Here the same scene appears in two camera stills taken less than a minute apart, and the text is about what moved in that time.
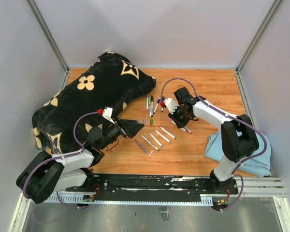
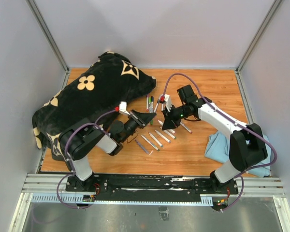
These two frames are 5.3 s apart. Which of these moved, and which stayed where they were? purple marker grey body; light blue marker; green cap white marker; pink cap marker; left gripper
Moved: pink cap marker; left gripper
Stayed: light blue marker; green cap white marker; purple marker grey body
